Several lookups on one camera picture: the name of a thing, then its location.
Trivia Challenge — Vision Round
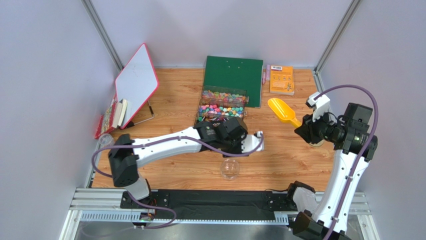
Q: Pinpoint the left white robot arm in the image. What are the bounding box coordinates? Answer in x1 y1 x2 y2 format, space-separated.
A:
108 117 258 200

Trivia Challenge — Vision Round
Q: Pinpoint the clear box of lollipops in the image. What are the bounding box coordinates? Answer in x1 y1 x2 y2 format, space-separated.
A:
194 112 245 125

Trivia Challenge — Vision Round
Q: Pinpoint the clear box of star candies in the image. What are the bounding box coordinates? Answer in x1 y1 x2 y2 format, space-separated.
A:
197 99 247 118

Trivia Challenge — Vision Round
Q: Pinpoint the aluminium rail frame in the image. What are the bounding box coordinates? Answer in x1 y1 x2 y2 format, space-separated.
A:
59 187 380 240

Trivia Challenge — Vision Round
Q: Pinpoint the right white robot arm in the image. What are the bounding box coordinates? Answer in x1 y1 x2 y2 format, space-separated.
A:
289 102 378 240

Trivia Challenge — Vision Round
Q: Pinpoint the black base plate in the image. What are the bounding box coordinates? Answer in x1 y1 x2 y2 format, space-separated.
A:
119 188 300 221

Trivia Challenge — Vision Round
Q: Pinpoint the round wooden jar lid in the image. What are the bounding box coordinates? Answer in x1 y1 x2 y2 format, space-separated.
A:
309 140 325 148

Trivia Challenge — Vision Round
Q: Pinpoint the pink marker pen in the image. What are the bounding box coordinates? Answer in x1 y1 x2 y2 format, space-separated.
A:
261 64 271 85

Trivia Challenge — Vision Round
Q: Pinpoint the green cutting mat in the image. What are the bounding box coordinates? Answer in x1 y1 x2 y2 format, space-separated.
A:
203 55 264 108

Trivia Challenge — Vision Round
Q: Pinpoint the small clear plastic cup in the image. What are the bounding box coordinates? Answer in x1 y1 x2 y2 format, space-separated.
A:
98 133 115 148

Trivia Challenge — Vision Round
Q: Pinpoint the clear round jar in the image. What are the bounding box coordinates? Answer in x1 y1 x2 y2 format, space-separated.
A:
220 158 240 181

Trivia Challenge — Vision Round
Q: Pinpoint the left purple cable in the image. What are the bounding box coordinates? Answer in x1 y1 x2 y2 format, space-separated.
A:
91 132 265 231

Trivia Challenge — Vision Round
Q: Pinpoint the stack of books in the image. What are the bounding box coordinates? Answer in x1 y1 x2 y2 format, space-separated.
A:
94 98 129 140

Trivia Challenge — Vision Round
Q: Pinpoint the yellow plastic scoop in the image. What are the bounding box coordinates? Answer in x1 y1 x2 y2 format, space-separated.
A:
267 97 302 128

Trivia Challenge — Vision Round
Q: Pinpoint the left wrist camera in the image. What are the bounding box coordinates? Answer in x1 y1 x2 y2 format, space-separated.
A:
241 131 265 154

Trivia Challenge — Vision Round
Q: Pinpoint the clear box of gummy candies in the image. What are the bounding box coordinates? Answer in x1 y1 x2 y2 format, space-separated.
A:
201 85 249 104

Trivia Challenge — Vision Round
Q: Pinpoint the red framed whiteboard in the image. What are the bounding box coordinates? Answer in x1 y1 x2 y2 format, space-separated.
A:
115 43 159 129

